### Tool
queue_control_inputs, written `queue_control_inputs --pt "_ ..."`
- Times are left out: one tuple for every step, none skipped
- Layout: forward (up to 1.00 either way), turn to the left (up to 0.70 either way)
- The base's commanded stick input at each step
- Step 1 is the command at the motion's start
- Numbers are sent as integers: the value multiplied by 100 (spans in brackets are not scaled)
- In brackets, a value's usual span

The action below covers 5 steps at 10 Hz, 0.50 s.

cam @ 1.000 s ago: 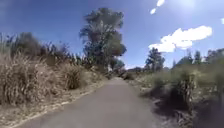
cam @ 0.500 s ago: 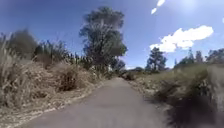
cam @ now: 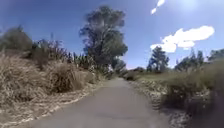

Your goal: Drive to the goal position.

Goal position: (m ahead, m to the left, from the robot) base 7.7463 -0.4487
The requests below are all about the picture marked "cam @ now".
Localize dry scrub verge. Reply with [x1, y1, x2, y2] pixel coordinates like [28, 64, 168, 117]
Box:
[123, 61, 224, 128]

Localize grey asphalt path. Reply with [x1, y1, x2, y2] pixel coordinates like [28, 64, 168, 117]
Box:
[19, 77, 174, 128]

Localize row of trees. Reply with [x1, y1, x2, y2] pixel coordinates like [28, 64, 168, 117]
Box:
[146, 45, 224, 74]

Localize dry grass slope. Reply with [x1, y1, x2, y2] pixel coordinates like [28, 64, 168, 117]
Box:
[0, 49, 108, 128]

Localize tall green tree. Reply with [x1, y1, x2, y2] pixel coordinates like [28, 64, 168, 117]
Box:
[78, 5, 129, 75]

